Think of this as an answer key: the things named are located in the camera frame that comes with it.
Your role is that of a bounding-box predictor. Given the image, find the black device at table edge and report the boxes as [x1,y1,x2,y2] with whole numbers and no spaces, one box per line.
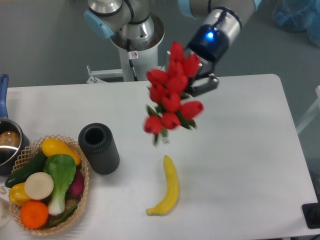
[301,202,320,229]

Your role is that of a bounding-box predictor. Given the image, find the dark grey ribbed vase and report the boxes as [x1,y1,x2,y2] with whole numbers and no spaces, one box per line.
[78,123,120,175]

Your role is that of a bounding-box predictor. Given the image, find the blue plastic bag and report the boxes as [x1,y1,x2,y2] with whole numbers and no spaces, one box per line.
[272,0,320,47]

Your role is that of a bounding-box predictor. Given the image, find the yellow bell pepper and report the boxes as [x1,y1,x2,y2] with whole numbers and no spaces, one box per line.
[9,182,32,207]

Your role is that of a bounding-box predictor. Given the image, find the white frame at right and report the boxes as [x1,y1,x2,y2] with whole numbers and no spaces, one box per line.
[295,85,320,135]

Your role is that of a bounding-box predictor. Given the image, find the yellow lemon squash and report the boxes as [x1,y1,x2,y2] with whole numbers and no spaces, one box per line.
[41,138,82,166]

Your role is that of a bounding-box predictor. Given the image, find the blue handled saucepan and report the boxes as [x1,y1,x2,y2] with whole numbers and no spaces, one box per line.
[0,74,30,176]

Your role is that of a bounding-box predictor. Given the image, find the woven wicker basket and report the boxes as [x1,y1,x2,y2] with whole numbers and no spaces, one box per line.
[9,134,89,236]

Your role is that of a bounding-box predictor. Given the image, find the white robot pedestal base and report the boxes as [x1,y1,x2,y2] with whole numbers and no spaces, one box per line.
[86,46,166,84]

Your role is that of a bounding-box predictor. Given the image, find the orange fruit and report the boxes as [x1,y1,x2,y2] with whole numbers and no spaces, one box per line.
[19,200,49,229]

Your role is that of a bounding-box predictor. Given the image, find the green cucumber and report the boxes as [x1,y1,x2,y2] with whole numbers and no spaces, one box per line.
[4,150,47,188]

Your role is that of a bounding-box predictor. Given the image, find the purple red radish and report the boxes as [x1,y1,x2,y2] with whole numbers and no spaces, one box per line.
[69,169,85,197]

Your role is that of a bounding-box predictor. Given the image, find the red tulip bouquet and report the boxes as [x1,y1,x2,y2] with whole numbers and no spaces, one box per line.
[143,41,204,146]

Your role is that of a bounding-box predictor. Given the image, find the green chili pepper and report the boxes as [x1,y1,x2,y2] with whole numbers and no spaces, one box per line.
[48,205,78,228]

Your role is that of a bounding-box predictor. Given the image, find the green bok choy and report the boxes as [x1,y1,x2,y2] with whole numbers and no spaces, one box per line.
[44,154,77,216]

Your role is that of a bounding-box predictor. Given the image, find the yellow banana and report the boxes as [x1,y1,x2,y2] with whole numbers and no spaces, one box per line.
[145,155,180,216]

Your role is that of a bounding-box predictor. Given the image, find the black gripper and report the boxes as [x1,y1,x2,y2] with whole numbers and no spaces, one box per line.
[164,23,229,97]

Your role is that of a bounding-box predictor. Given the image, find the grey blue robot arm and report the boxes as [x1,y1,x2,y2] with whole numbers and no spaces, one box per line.
[83,0,260,97]

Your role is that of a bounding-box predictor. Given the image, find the white round radish slice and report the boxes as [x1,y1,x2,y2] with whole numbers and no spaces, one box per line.
[24,172,54,200]

